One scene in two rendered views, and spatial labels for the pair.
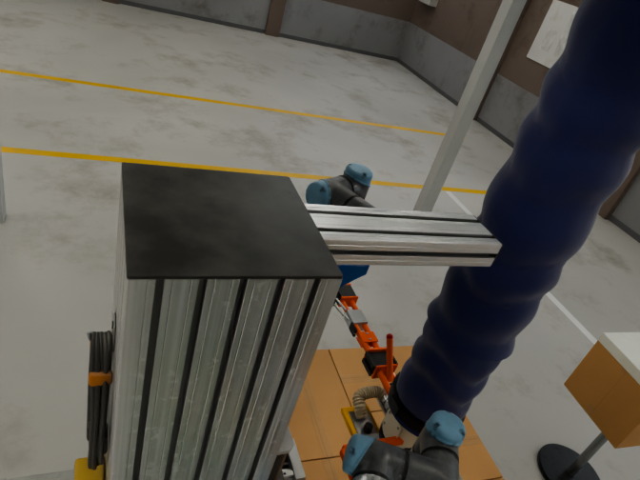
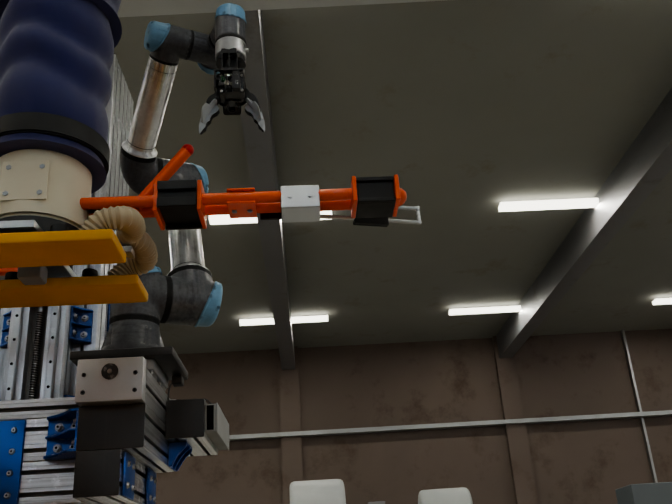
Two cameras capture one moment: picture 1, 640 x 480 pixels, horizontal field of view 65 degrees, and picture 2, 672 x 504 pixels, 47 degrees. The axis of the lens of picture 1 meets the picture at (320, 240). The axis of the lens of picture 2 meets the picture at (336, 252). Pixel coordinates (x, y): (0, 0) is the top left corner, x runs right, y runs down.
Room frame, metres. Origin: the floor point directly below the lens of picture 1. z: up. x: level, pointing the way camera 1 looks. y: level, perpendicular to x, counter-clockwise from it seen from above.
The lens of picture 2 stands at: (2.08, -1.31, 0.53)
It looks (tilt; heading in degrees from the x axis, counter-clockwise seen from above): 24 degrees up; 116
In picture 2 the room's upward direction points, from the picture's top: 4 degrees counter-clockwise
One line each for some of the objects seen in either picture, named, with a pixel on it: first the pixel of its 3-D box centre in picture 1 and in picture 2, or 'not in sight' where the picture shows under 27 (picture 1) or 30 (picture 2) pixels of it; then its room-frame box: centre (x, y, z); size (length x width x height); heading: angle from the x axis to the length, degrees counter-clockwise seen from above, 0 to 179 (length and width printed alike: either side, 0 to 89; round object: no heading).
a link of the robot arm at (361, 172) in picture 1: (353, 187); (230, 28); (1.21, -0.04, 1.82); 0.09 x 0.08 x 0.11; 145
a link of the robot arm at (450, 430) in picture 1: (439, 440); not in sight; (0.71, -0.36, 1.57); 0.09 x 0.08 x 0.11; 178
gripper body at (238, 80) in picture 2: not in sight; (230, 79); (1.22, -0.05, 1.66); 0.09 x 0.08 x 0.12; 119
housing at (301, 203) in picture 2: (355, 320); (300, 203); (1.48, -0.22, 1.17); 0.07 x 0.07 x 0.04; 29
